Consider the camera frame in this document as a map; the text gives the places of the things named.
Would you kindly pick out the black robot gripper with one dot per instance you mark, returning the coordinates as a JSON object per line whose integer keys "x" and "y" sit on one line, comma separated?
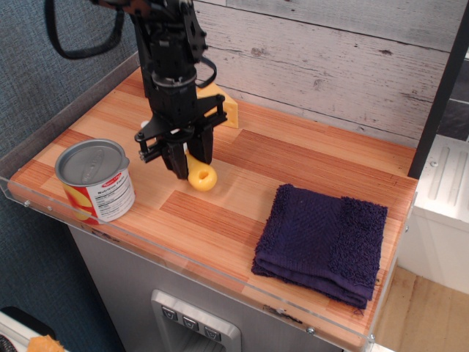
{"x": 178, "y": 106}

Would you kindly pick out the white knife yellow handle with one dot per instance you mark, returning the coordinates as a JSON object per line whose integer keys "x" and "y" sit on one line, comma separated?
{"x": 201, "y": 176}

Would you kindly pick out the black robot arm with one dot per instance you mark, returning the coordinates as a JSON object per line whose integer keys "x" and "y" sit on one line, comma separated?
{"x": 171, "y": 43}

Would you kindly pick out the toy tin can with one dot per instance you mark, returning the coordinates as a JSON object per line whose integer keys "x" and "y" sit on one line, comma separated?
{"x": 95, "y": 177}

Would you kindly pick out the yellow toy cheese wedge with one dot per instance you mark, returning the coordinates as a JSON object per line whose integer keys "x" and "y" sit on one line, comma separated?
{"x": 230, "y": 106}

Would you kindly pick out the silver toy fridge cabinet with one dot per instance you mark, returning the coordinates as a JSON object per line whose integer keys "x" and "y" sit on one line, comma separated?
{"x": 125, "y": 282}

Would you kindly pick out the folded purple towel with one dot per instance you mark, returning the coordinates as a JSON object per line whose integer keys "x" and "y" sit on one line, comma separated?
{"x": 328, "y": 244}

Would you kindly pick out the silver ice dispenser panel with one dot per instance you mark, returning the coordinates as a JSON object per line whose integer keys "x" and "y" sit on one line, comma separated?
{"x": 185, "y": 327}

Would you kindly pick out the black orange object corner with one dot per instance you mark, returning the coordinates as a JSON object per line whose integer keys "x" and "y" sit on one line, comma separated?
{"x": 18, "y": 327}

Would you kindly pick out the white toy sink unit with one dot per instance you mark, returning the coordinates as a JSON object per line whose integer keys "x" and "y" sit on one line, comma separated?
{"x": 435, "y": 242}

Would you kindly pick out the black right shelf post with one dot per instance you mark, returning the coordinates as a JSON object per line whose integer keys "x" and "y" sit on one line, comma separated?
{"x": 443, "y": 94}

